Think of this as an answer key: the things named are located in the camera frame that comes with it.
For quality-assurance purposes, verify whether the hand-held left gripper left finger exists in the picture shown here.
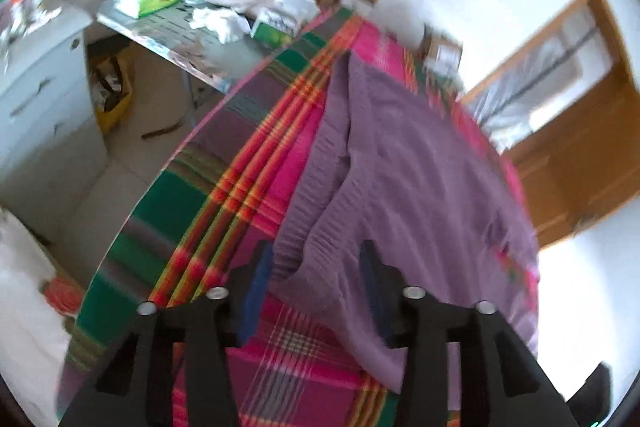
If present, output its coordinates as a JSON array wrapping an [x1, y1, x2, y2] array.
[[57, 241, 275, 427]]

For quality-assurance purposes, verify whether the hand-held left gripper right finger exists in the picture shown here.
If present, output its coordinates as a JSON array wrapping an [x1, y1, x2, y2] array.
[[361, 239, 581, 427]]

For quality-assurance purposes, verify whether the transparent printed door curtain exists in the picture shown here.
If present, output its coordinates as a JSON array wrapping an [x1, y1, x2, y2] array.
[[465, 7, 613, 148]]

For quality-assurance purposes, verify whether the wooden door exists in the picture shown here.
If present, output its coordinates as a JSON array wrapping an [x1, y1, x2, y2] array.
[[510, 62, 640, 248]]

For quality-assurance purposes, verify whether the crumpled white tissue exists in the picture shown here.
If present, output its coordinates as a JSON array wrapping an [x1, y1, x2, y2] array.
[[189, 6, 251, 42]]

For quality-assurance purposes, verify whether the purple fleece sweater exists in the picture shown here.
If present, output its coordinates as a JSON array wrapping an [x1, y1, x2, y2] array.
[[270, 52, 541, 395]]

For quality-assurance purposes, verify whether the white bedding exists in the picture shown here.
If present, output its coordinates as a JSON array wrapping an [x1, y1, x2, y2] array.
[[0, 207, 71, 413]]

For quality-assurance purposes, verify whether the yellow trash bag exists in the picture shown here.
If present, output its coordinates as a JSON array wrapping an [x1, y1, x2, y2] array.
[[90, 52, 133, 132]]

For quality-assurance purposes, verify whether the white paper packet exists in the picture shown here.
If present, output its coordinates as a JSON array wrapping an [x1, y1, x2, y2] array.
[[274, 0, 321, 25]]

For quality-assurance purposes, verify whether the white drawer cabinet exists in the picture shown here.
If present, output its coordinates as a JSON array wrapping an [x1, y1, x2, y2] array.
[[0, 2, 108, 228]]

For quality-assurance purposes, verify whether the plaid bed sheet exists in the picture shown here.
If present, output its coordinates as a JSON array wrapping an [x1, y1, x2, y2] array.
[[60, 4, 543, 427]]

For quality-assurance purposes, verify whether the wooden door frame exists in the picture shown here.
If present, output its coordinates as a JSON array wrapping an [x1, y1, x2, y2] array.
[[460, 0, 640, 108]]

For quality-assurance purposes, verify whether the small side table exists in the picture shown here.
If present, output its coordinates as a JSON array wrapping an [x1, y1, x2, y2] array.
[[95, 0, 331, 92]]

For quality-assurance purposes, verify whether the brown cardboard box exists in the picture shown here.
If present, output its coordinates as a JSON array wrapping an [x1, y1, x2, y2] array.
[[422, 24, 466, 75]]

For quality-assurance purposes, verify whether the green white medicine box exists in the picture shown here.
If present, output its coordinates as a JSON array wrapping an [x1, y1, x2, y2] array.
[[250, 7, 296, 50]]

